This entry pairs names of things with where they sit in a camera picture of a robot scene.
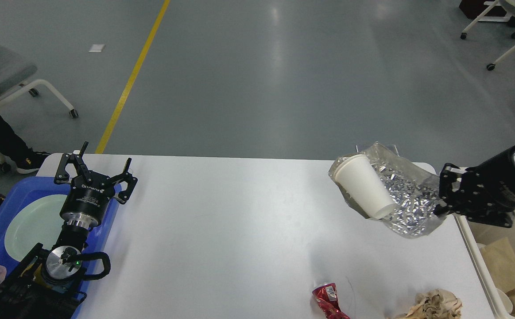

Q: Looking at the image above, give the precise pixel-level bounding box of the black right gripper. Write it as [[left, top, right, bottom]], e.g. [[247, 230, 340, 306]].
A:
[[434, 147, 515, 228]]

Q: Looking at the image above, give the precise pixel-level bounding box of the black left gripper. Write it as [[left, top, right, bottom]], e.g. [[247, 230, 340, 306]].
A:
[[54, 141, 138, 230]]

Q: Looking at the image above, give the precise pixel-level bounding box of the light green plate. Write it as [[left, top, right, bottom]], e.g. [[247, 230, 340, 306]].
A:
[[4, 194, 67, 262]]

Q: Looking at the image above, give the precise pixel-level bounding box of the aluminium foil sheet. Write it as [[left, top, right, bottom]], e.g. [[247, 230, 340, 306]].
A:
[[328, 143, 444, 239]]

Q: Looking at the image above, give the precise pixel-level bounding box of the brown paper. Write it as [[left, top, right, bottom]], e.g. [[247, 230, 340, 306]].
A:
[[395, 289, 463, 319]]

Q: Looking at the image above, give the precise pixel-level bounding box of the white paper cup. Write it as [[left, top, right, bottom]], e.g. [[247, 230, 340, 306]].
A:
[[496, 288, 514, 314], [333, 154, 397, 220]]

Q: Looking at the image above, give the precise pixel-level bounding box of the crushed red can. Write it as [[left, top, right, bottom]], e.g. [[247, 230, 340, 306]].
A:
[[312, 283, 351, 319]]

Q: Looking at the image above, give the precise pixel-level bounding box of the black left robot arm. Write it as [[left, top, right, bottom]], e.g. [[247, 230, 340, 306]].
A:
[[0, 143, 138, 319]]

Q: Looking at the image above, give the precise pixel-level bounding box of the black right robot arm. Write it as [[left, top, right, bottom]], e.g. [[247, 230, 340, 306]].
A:
[[434, 145, 515, 228]]

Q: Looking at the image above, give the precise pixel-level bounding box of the transparent floor plate right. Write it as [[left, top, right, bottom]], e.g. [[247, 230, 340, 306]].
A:
[[384, 144, 400, 156]]

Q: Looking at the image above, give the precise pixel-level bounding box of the transparent floor plate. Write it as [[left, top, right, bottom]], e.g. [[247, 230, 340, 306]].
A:
[[355, 144, 373, 154], [384, 144, 400, 156]]

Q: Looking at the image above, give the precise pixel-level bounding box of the transparent floor plate left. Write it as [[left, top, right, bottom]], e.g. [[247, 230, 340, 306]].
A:
[[355, 144, 373, 154]]

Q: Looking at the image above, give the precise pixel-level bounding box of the white chair base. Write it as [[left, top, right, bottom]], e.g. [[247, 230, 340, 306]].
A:
[[460, 0, 515, 71]]

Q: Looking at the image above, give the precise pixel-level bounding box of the grey office chair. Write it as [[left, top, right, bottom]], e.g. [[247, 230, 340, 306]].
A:
[[0, 45, 78, 172]]

